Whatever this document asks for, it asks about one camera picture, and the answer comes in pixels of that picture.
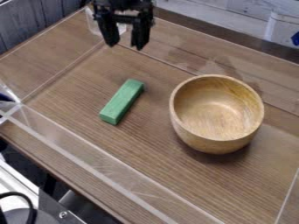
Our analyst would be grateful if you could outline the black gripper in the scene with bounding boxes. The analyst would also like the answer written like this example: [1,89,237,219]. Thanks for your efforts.
[92,0,154,51]

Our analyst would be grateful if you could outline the green rectangular block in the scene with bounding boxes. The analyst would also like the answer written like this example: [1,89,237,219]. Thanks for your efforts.
[98,79,144,125]

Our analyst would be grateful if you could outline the brown wooden bowl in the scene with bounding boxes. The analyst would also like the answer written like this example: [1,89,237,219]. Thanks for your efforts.
[169,74,265,154]

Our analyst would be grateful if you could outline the white container in background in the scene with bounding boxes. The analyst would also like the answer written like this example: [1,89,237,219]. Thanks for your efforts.
[264,10,299,49]

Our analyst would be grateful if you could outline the blue object at right edge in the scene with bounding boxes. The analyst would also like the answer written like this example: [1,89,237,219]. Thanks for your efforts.
[291,32,299,46]

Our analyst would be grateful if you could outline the clear acrylic front barrier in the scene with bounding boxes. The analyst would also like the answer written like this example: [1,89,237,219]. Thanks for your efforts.
[0,83,224,224]

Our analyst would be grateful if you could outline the clear acrylic corner bracket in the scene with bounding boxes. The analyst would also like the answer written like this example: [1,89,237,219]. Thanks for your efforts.
[84,6,126,42]

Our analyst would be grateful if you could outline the grey metal bracket with screw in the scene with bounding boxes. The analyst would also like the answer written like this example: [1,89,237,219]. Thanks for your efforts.
[0,189,88,224]

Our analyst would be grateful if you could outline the black cable bottom left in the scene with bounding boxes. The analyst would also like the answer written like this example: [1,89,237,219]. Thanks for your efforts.
[0,191,37,224]

